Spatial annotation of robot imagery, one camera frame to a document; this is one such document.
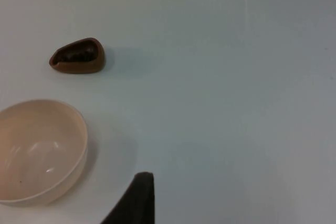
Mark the coffee beans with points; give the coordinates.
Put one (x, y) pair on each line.
(76, 53)

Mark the pale wooden bowl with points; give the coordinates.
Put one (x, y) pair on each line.
(39, 153)

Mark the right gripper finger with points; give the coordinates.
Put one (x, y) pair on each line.
(140, 203)

